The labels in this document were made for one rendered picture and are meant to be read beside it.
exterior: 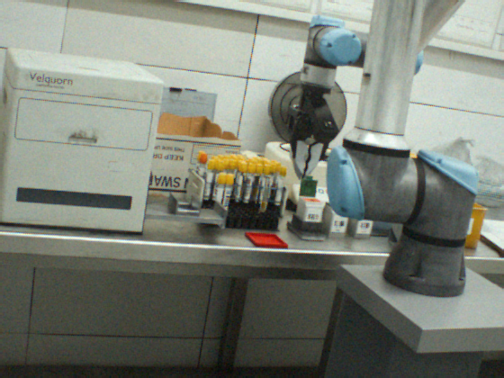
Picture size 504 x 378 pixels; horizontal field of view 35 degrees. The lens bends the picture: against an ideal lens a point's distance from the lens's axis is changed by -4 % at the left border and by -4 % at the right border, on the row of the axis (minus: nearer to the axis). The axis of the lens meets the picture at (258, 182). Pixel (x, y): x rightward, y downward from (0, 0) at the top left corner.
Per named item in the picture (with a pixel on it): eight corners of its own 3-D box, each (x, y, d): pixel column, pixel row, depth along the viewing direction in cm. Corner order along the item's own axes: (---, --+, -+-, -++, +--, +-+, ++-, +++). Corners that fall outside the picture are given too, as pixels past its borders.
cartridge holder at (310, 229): (301, 239, 171) (304, 223, 171) (285, 226, 180) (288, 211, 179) (324, 241, 173) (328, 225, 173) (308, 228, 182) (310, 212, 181)
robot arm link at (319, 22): (317, 14, 169) (307, 13, 177) (308, 65, 171) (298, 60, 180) (352, 21, 171) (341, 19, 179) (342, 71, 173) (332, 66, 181)
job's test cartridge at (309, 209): (301, 230, 173) (307, 202, 172) (293, 223, 178) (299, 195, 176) (319, 231, 175) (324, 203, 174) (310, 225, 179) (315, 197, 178)
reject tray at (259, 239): (256, 247, 161) (256, 243, 161) (244, 235, 167) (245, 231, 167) (287, 248, 164) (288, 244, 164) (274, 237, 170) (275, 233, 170)
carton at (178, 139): (132, 194, 183) (142, 129, 180) (109, 163, 209) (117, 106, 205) (234, 202, 193) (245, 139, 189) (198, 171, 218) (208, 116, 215)
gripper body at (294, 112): (313, 135, 186) (323, 84, 184) (328, 143, 178) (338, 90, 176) (282, 131, 184) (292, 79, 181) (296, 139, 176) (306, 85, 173)
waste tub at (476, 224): (431, 246, 184) (441, 204, 182) (405, 228, 197) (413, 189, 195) (478, 249, 189) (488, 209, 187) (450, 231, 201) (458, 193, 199)
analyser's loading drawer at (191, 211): (124, 222, 154) (128, 196, 153) (118, 211, 160) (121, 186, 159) (224, 229, 162) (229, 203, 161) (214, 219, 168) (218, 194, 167)
